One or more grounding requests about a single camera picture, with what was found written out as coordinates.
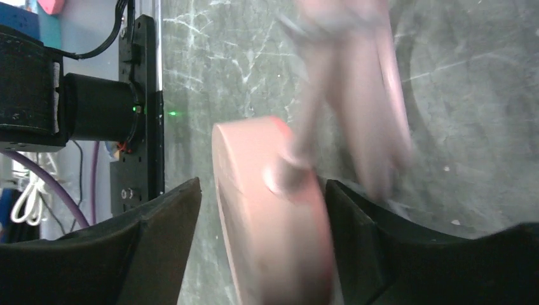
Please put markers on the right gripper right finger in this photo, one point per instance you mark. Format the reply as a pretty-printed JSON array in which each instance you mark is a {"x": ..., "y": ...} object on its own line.
[{"x": 383, "y": 258}]

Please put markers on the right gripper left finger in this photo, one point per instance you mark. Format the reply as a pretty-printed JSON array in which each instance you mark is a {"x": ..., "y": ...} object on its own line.
[{"x": 137, "y": 257}]

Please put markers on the round pink power socket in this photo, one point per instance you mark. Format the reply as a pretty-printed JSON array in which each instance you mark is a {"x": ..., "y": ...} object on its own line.
[{"x": 279, "y": 246}]

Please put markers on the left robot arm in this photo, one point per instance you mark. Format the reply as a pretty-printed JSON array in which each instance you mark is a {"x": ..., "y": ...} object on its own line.
[{"x": 42, "y": 108}]

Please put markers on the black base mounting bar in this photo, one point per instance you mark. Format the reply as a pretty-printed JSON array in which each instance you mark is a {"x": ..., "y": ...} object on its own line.
[{"x": 138, "y": 175}]

